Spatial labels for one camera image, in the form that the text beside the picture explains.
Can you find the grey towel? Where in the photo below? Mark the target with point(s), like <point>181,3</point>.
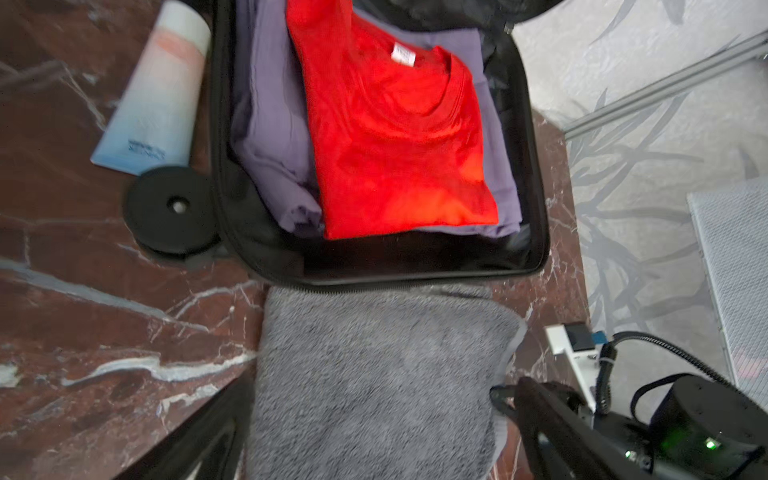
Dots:
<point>380,385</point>

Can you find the white wire mesh basket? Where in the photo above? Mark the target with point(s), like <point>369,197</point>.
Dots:
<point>731,227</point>

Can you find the aluminium frame post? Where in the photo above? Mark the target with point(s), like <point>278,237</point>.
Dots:
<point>723,61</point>

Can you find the white blue cream tube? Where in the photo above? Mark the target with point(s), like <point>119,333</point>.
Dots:
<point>153,124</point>

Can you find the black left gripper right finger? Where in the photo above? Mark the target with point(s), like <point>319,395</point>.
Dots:
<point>558,443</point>

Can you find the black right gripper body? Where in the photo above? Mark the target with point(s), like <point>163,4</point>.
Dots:
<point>700,430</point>

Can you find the purple jeans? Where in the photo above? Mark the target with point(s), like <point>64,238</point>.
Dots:
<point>269,131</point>

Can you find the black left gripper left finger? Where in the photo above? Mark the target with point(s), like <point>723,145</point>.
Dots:
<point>209,444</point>

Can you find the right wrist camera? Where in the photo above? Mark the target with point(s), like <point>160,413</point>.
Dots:
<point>576,343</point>

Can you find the red t-shirt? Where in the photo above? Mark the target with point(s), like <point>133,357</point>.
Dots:
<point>396,129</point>

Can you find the white black suitcase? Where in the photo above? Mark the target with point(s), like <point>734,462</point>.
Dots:
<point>180,216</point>

